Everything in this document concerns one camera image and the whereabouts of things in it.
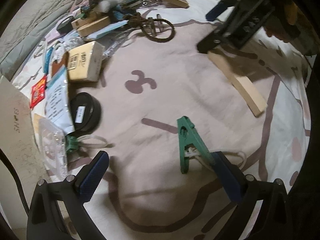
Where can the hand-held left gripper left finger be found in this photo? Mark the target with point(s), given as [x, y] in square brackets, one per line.
[91, 177]

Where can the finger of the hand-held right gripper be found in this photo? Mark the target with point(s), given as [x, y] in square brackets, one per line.
[217, 11]
[212, 41]

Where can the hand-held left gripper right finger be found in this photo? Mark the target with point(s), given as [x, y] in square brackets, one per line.
[228, 177]

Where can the green clip with white loop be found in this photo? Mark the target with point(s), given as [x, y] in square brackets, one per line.
[185, 140]
[72, 143]

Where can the wooden spatula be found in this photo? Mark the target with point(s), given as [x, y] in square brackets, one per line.
[250, 95]

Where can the white cardboard box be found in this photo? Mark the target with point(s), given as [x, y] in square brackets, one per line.
[17, 120]

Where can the person's right hand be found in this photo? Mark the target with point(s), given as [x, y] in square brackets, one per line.
[277, 36]

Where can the clear plastic nail case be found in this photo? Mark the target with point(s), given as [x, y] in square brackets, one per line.
[53, 150]

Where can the black round tin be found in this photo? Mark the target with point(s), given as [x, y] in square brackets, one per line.
[85, 115]

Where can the wooden half-round piece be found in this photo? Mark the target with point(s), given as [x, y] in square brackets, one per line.
[37, 120]

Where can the white paper packet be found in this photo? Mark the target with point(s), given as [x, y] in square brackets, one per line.
[58, 100]

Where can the blue knit band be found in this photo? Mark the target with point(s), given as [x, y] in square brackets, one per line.
[120, 13]

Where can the red sachet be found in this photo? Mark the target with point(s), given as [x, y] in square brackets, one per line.
[38, 92]

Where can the light blue packet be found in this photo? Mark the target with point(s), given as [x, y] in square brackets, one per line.
[107, 30]

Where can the white fluffy scrunchie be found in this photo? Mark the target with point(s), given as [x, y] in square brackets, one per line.
[107, 2]

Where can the brown leather piece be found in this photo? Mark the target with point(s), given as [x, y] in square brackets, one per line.
[58, 67]

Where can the yellow tissue pack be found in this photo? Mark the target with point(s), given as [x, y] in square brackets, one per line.
[83, 62]

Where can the round wooden block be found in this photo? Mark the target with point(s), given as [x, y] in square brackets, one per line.
[93, 27]

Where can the small wooden stamp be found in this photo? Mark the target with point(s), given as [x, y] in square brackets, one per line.
[80, 22]

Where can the black round jar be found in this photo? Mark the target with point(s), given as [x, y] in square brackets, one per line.
[63, 25]

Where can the grey duvet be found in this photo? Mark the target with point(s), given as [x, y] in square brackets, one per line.
[30, 22]

